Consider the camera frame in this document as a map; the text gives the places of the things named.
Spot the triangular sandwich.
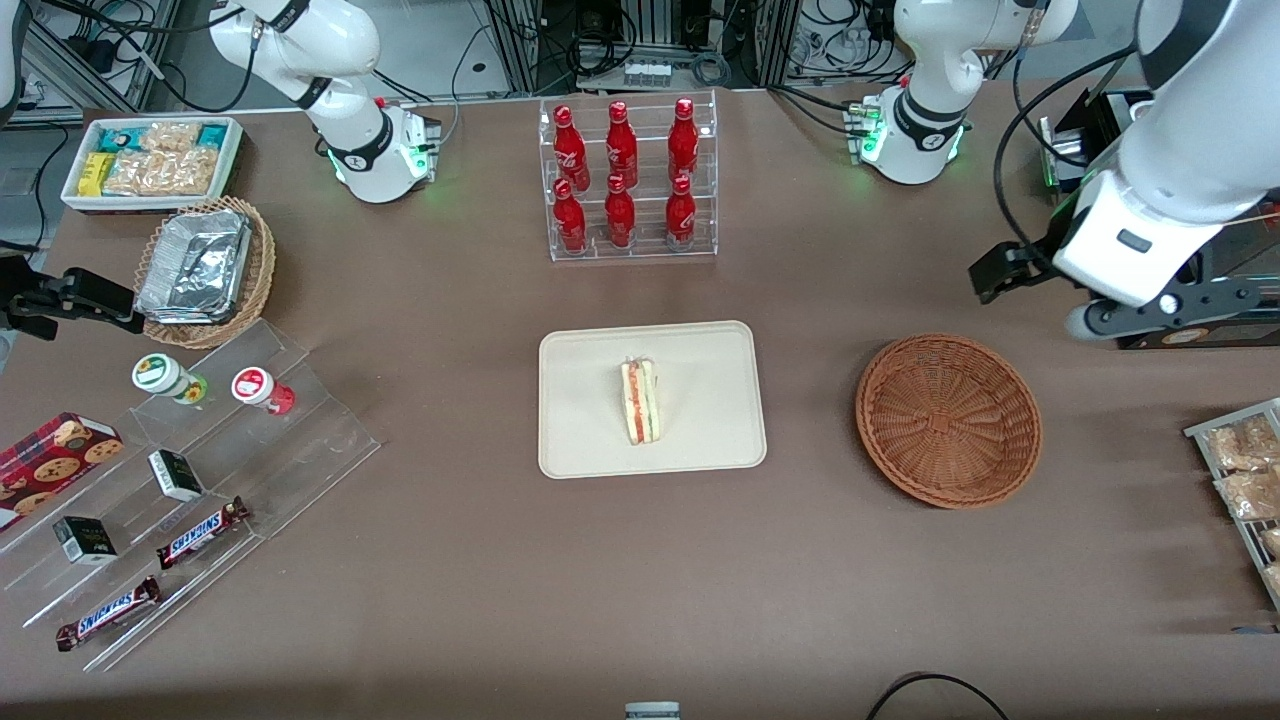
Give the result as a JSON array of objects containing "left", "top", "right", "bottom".
[{"left": 620, "top": 358, "right": 661, "bottom": 447}]

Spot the aluminium foil tray stack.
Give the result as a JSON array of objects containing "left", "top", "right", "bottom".
[{"left": 137, "top": 210, "right": 252, "bottom": 324}]

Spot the brown wicker basket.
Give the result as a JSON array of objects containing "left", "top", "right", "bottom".
[{"left": 855, "top": 333, "right": 1043, "bottom": 510}]

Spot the light wicker basket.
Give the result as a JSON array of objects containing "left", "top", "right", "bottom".
[{"left": 135, "top": 195, "right": 277, "bottom": 350}]

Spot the beige plastic tray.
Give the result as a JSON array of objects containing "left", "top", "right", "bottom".
[{"left": 538, "top": 320, "right": 768, "bottom": 480}]

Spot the green lid cup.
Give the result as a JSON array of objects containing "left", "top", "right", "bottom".
[{"left": 132, "top": 353, "right": 209, "bottom": 406}]

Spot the silver metal box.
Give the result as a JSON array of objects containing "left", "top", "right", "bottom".
[{"left": 1040, "top": 112, "right": 1096, "bottom": 191}]

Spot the black food warmer machine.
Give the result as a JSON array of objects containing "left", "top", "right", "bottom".
[{"left": 1060, "top": 88, "right": 1280, "bottom": 351}]

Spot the clear cracker bag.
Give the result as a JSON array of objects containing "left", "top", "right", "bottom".
[
  {"left": 140, "top": 122, "right": 201, "bottom": 154},
  {"left": 105, "top": 148, "right": 218, "bottom": 197}
]

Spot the red tartan cookie box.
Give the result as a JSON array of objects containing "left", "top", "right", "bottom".
[{"left": 0, "top": 412, "right": 125, "bottom": 533}]

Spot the red lid cup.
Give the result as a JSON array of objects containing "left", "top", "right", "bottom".
[{"left": 231, "top": 367, "right": 296, "bottom": 417}]

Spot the white plastic snack bin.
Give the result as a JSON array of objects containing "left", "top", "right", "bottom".
[{"left": 60, "top": 115, "right": 244, "bottom": 216}]

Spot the small black box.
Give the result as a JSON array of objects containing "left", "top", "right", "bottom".
[
  {"left": 52, "top": 516, "right": 118, "bottom": 566},
  {"left": 148, "top": 449, "right": 204, "bottom": 502}
]

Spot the clear acrylic stepped shelf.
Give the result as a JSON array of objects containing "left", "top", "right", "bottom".
[{"left": 0, "top": 318, "right": 382, "bottom": 673}]

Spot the brown Snickers bar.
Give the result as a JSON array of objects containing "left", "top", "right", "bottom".
[
  {"left": 157, "top": 497, "right": 251, "bottom": 570},
  {"left": 55, "top": 576, "right": 161, "bottom": 652}
]

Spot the red cola bottle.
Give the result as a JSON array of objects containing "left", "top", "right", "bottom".
[
  {"left": 604, "top": 174, "right": 637, "bottom": 248},
  {"left": 668, "top": 97, "right": 700, "bottom": 183},
  {"left": 605, "top": 100, "right": 639, "bottom": 189},
  {"left": 553, "top": 105, "right": 591, "bottom": 191},
  {"left": 552, "top": 178, "right": 588, "bottom": 253},
  {"left": 665, "top": 175, "right": 697, "bottom": 251}
]

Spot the clear acrylic bottle rack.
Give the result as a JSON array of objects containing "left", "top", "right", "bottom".
[{"left": 538, "top": 90, "right": 719, "bottom": 263}]

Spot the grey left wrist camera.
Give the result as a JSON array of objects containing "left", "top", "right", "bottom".
[{"left": 1063, "top": 280, "right": 1263, "bottom": 343}]

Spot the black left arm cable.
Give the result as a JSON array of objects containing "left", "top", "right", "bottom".
[{"left": 995, "top": 45, "right": 1141, "bottom": 261}]

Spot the grey metal wire rack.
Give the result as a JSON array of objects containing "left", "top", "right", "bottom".
[{"left": 1185, "top": 398, "right": 1280, "bottom": 613}]

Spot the black looped cable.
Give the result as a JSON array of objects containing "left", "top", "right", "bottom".
[{"left": 865, "top": 672, "right": 1011, "bottom": 720}]

